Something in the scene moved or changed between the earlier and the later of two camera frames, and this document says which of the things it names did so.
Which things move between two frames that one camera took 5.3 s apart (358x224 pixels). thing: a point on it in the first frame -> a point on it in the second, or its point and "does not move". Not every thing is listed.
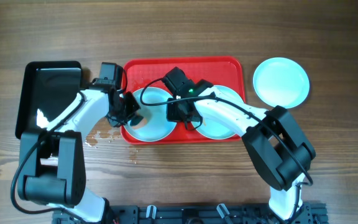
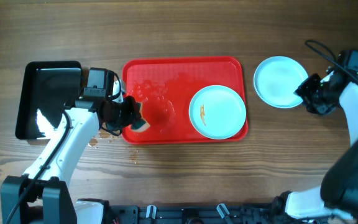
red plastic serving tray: x=151 y=73 does not move
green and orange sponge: x=138 y=122 does not move
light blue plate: x=158 y=127 -> x=276 y=78
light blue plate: x=281 y=81 does not move
